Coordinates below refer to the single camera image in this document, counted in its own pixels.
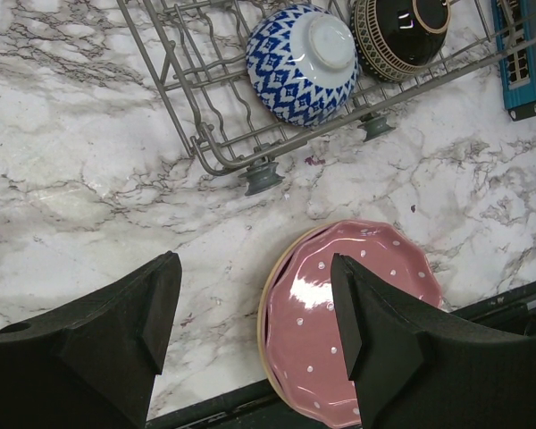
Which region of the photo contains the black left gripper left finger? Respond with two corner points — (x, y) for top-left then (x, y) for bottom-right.
(0, 251), (182, 428)

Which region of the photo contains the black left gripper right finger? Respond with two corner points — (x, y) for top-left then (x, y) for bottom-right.
(331, 254), (536, 428)

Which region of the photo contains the pink plate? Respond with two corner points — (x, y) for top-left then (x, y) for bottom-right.
(262, 219), (443, 428)

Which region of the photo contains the red patterned glass bowl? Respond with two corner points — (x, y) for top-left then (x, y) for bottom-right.
(245, 4), (359, 127)

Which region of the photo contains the brown patterned bowl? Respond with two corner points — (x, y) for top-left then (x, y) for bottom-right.
(349, 0), (450, 83)

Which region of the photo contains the grey wire dish rack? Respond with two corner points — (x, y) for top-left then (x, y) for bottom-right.
(119, 1), (536, 195)

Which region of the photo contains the beige bottom plate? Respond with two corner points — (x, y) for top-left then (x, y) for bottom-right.
(256, 222), (333, 404)

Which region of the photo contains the blue network switch box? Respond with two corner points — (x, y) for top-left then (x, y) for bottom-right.
(492, 1), (536, 122)

